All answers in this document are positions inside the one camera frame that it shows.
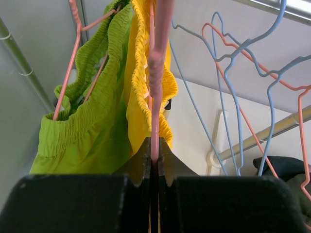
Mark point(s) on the blue hanger with navy shorts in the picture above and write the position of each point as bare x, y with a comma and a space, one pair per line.
256, 91

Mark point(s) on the yellow shorts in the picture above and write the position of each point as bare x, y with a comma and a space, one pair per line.
136, 93

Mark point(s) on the pink wire hanger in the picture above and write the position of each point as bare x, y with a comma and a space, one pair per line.
226, 56

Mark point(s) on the olive green shorts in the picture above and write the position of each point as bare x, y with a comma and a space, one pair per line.
300, 197

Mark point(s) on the metal clothes rack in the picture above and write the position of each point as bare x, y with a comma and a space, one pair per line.
299, 11

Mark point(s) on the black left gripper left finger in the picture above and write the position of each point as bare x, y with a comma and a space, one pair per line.
85, 203

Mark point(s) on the blue hanger with olive shorts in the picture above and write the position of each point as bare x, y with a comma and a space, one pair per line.
223, 120

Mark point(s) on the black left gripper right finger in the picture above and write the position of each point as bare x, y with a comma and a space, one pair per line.
189, 203

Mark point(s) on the lime green shorts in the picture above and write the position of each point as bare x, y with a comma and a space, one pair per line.
89, 134

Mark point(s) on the pink hanger with yellow shorts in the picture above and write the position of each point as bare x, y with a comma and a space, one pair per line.
160, 20

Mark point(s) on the navy dark shorts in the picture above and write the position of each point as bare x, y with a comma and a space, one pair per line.
285, 167

